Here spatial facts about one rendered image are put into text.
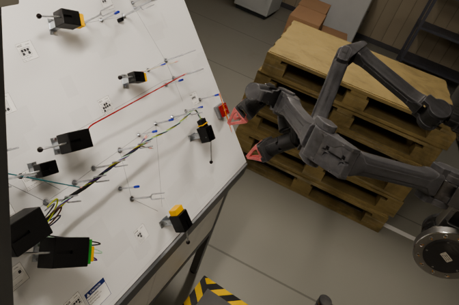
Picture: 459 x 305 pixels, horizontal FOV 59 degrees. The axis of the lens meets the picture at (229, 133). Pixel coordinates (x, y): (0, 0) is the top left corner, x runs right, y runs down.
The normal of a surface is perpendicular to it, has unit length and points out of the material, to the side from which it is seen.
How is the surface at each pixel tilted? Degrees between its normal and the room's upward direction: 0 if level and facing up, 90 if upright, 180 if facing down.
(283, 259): 0
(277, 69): 90
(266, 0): 90
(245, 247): 0
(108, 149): 49
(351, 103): 90
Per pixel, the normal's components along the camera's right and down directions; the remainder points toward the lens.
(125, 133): 0.82, -0.16
